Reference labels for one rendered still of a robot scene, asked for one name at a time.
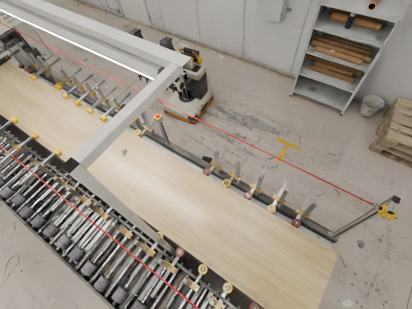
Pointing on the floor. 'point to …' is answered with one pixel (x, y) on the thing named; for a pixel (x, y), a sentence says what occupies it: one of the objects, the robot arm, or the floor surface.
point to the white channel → (103, 31)
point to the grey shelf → (333, 95)
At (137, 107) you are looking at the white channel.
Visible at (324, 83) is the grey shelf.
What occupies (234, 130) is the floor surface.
